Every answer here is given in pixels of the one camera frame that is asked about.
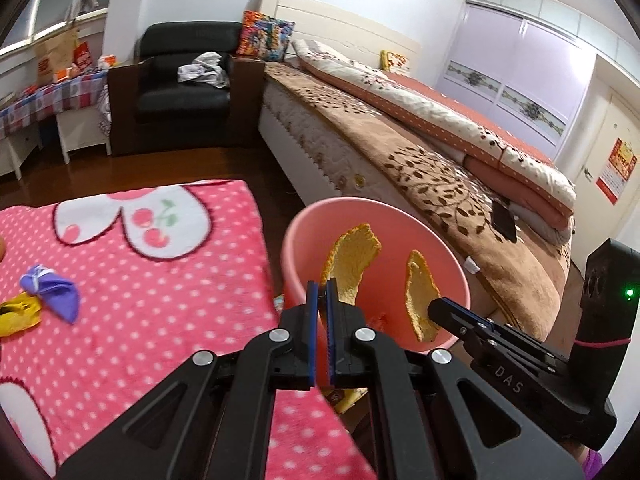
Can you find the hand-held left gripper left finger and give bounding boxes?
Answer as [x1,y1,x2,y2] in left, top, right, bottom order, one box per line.
[57,280,321,480]

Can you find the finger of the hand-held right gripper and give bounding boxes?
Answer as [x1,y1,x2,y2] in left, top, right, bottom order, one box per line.
[442,297,506,333]
[426,299,488,356]

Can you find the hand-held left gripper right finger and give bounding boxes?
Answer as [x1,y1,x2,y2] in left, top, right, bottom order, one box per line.
[322,277,586,480]

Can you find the narrow orange peel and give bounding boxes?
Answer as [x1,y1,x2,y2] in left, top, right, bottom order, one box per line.
[405,250,443,343]

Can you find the wide orange peel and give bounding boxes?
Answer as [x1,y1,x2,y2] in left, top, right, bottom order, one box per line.
[320,223,382,307]

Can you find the pink plastic bucket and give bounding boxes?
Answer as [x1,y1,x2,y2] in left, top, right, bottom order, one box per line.
[280,197,471,356]

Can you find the person's right forearm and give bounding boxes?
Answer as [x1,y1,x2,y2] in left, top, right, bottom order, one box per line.
[557,437,608,480]

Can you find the yellow packet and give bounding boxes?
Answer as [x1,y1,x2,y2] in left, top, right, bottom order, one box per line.
[325,386,368,413]

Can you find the black phone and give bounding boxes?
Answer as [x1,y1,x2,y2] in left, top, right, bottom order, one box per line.
[491,199,518,243]

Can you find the brown leaf pattern blanket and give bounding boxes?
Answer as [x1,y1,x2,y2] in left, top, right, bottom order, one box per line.
[265,60,573,341]

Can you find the pink polka dot blanket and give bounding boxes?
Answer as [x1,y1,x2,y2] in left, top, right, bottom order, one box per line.
[0,178,378,480]

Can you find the white bed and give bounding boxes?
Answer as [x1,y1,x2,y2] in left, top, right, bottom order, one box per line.
[257,0,578,341]

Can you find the floral orange quilt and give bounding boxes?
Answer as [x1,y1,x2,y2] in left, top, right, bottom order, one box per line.
[291,39,577,246]

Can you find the cream door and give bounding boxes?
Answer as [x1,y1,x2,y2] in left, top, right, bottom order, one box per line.
[570,55,640,241]

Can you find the purple crumpled wrapper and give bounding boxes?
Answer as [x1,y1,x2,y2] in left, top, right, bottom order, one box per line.
[20,264,81,322]

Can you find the yellow printed pillow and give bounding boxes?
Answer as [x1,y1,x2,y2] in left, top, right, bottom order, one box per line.
[380,50,412,73]

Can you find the lilac wardrobe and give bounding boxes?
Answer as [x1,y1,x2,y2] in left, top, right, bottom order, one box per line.
[435,0,601,151]

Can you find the black leather armchair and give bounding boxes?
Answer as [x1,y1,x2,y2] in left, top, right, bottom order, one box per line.
[107,22,266,157]

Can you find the crumpled white clothes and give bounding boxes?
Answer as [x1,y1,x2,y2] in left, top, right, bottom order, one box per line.
[177,51,232,88]

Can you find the yellow crumpled wrapper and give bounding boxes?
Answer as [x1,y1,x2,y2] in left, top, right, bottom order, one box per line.
[0,294,43,338]

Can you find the colourful printed cushion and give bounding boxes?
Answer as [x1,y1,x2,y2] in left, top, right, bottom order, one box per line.
[235,10,296,60]

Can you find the white side table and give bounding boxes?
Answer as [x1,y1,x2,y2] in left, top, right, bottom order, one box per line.
[55,102,112,163]

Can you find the white drawer table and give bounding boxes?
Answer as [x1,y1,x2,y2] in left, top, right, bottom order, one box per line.
[0,125,43,181]

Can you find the checked tablecloth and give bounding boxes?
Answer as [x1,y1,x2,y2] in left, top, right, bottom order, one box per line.
[0,67,111,138]

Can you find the brown paper bag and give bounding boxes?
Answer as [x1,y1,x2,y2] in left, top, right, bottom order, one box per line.
[35,27,81,83]

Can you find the curved window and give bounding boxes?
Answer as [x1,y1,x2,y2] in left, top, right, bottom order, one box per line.
[0,0,108,58]

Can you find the red wall calendar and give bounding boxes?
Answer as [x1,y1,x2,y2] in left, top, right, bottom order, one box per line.
[597,137,640,206]

